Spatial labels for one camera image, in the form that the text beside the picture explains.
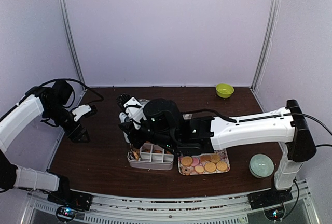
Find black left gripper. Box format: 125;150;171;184
44;103;90;143

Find silver serving tongs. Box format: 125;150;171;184
129;144;141;161

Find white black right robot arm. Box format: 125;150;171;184
117;94;317;208

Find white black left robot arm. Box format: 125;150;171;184
1;78;104;205

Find grey divided cookie tin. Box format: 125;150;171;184
127;143;174;171

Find clear printed cookie wrappers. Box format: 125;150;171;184
183;114;193;120

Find floral rectangular tray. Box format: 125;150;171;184
178;149;230;176

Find lime green bowl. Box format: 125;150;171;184
215;83;234;99

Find pale green ceramic bowl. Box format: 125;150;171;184
249;154;274;179

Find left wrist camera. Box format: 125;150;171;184
71;104;98;122

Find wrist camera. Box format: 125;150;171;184
143;99;183;133
71;104;98;122

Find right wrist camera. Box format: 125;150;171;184
143;99;183;133

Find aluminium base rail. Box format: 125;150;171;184
19;180;320;223

